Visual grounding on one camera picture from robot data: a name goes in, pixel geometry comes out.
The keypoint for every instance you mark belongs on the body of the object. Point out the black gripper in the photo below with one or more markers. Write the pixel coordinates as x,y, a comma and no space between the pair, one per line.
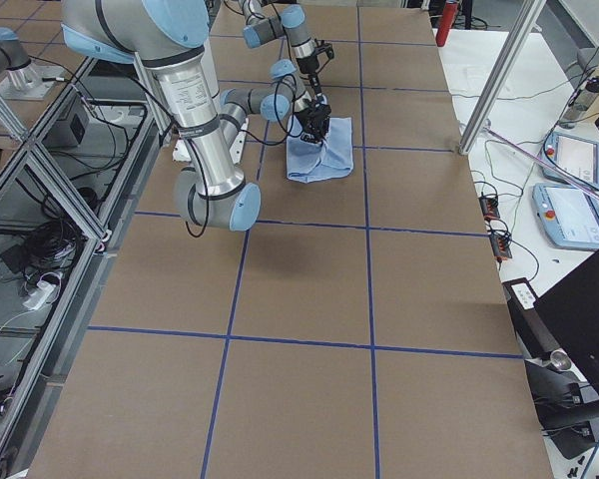
313,120
312,78

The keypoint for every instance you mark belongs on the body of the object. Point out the light blue t-shirt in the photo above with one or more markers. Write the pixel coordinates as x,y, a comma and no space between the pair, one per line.
328,160

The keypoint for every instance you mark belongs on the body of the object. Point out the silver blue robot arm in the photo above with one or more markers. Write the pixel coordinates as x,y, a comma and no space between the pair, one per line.
168,38
310,53

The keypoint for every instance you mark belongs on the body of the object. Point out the red cylinder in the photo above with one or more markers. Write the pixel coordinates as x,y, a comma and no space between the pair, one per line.
445,22

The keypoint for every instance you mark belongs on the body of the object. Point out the grey orange usb hub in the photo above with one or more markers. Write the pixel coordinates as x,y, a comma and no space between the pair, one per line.
489,208
500,244

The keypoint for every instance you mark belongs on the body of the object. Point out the blue teach pendant near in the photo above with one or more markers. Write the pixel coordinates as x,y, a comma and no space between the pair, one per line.
569,218

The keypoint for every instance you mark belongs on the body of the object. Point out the blue teach pendant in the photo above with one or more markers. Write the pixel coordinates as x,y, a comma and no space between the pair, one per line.
569,218
577,156

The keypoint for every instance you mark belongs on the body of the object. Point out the blue teach pendant far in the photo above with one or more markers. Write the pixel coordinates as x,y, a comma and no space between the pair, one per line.
577,156

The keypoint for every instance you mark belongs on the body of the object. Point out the black box with label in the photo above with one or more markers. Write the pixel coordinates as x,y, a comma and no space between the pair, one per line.
538,342

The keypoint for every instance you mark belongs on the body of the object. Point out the black monitor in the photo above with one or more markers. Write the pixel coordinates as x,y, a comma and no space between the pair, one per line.
570,311

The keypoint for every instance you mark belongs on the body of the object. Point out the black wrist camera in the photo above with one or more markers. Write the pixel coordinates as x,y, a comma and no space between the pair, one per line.
322,47

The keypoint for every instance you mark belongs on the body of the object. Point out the aluminium frame post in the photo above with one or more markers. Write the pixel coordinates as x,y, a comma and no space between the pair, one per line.
502,67

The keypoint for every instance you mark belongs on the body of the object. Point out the aluminium frame rack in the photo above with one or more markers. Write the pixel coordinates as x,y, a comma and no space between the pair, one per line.
74,151

